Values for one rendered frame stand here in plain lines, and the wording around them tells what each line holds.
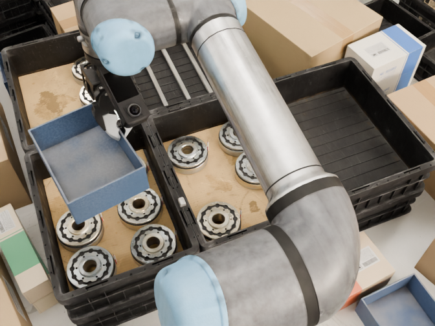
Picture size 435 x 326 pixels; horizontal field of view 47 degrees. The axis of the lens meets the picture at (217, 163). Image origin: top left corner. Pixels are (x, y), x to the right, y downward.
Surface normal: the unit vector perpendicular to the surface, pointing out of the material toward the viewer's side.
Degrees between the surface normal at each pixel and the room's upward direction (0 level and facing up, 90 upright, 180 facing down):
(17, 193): 90
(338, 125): 0
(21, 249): 0
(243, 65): 11
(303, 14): 0
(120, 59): 89
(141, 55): 89
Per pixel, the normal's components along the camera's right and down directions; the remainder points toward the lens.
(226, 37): -0.02, -0.44
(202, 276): -0.14, -0.73
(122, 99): 0.32, -0.22
